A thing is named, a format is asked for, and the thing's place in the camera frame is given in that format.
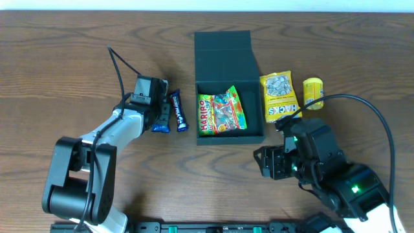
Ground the blue Oreo cookie pack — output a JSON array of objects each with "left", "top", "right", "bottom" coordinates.
[{"left": 151, "top": 124, "right": 170, "bottom": 133}]

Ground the blue Dairy Milk bar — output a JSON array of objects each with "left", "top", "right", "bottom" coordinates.
[{"left": 169, "top": 89, "right": 189, "bottom": 132}]

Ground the yellow Hacks candy bag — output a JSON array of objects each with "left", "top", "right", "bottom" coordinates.
[{"left": 260, "top": 71, "right": 300, "bottom": 123}]

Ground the green Haribo gummy bag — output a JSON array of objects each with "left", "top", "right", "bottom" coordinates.
[{"left": 197, "top": 86, "right": 247, "bottom": 136}]

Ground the yellow plastic jar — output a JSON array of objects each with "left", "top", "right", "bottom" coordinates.
[{"left": 303, "top": 78, "right": 324, "bottom": 105}]

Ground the dark green gift box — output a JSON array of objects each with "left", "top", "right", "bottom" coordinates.
[{"left": 194, "top": 30, "right": 265, "bottom": 146}]

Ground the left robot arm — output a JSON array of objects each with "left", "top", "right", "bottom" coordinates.
[{"left": 41, "top": 75, "right": 168, "bottom": 232}]

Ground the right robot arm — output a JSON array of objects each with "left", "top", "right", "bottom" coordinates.
[{"left": 253, "top": 118, "right": 405, "bottom": 232}]

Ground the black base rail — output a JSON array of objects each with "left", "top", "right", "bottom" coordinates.
[{"left": 50, "top": 221, "right": 343, "bottom": 233}]

